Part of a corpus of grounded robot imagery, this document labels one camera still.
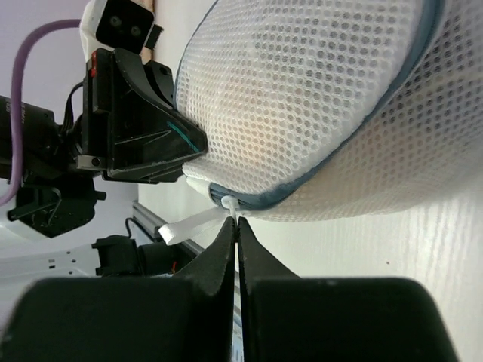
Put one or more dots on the blue-trimmed white mesh laundry bag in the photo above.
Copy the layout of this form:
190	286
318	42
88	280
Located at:
320	110

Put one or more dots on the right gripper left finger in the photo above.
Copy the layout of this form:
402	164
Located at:
186	317

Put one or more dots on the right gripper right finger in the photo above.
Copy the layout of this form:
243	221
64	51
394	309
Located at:
362	289

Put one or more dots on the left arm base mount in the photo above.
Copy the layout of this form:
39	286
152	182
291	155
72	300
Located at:
139	253

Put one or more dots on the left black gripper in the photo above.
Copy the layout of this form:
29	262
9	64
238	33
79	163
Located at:
129	130

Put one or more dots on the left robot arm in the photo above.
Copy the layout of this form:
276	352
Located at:
54	197

